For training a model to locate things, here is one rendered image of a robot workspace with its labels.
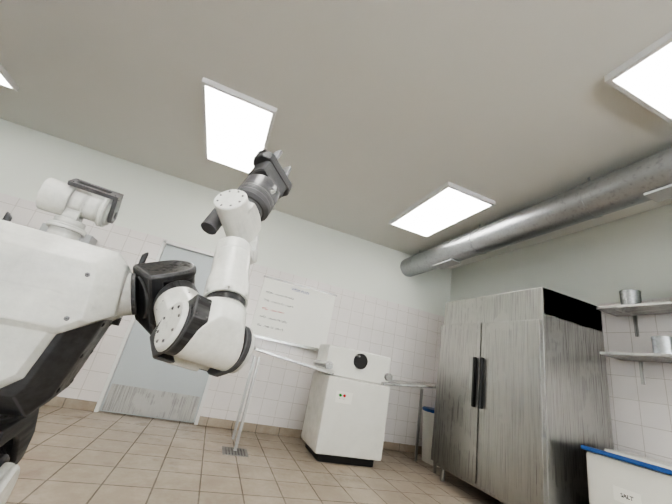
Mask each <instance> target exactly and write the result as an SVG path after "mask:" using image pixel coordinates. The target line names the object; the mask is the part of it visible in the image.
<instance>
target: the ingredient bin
mask: <svg viewBox="0 0 672 504"><path fill-rule="evenodd" d="M581 449H584V450H586V451H587V453H586V459H587V474H588V489H589V504H672V464H671V463H667V462H664V461H660V460H656V459H653V458H649V457H645V456H641V455H638V454H634V453H630V452H625V451H619V450H612V449H606V448H605V449H604V451H603V450H599V449H596V448H592V447H589V446H585V445H581Z"/></svg>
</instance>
